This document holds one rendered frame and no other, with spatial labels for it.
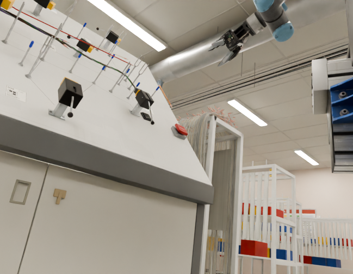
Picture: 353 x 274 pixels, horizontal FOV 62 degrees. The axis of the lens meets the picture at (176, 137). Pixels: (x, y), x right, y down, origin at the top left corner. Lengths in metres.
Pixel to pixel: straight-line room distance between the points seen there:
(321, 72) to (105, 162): 0.60
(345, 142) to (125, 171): 0.56
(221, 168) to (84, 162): 1.46
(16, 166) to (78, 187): 0.16
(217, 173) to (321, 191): 7.45
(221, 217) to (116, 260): 1.25
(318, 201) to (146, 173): 8.67
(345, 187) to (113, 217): 8.66
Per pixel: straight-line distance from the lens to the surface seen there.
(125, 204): 0.91
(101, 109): 1.03
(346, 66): 0.83
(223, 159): 2.16
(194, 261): 1.11
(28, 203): 0.80
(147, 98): 1.10
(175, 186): 0.98
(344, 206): 9.23
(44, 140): 0.78
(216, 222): 2.08
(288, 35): 1.25
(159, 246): 0.99
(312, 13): 3.38
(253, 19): 1.33
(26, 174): 0.80
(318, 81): 0.80
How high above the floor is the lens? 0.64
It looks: 20 degrees up
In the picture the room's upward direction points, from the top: 7 degrees clockwise
